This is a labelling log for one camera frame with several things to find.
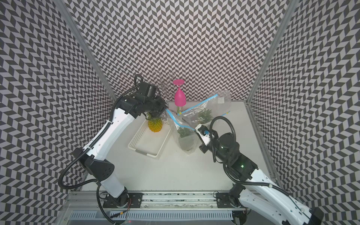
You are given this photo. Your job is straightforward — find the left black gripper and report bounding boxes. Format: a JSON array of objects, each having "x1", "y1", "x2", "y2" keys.
[{"x1": 144, "y1": 95, "x2": 168, "y2": 118}]

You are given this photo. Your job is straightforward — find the yellow toy pineapple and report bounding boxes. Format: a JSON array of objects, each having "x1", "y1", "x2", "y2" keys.
[{"x1": 146, "y1": 113, "x2": 163, "y2": 133}]

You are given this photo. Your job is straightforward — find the zip-top bag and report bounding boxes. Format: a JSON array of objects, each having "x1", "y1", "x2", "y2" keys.
[
  {"x1": 166, "y1": 109, "x2": 198, "y2": 154},
  {"x1": 206, "y1": 90, "x2": 232, "y2": 117},
  {"x1": 178, "y1": 94, "x2": 220, "y2": 128}
]

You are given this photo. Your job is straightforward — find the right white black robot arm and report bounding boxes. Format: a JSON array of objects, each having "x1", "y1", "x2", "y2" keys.
[{"x1": 195, "y1": 116, "x2": 324, "y2": 225}]

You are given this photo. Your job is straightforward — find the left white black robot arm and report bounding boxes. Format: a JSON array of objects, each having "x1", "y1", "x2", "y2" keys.
[{"x1": 58, "y1": 75, "x2": 167, "y2": 208}]

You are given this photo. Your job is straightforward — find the pink plastic wine glass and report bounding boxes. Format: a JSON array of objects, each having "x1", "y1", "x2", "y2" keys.
[{"x1": 173, "y1": 79, "x2": 186, "y2": 107}]

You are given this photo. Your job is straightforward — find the white perforated plastic basket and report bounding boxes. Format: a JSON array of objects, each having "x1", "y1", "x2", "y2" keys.
[{"x1": 128, "y1": 119, "x2": 171, "y2": 159}]

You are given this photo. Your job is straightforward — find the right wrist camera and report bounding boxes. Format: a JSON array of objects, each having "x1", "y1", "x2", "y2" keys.
[{"x1": 195, "y1": 124, "x2": 211, "y2": 146}]

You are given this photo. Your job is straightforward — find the chrome wire cup stand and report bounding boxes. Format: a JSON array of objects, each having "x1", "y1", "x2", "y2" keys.
[{"x1": 149, "y1": 71, "x2": 175, "y2": 117}]

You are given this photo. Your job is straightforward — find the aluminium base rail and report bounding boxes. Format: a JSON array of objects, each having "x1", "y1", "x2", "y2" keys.
[{"x1": 61, "y1": 190, "x2": 247, "y2": 212}]

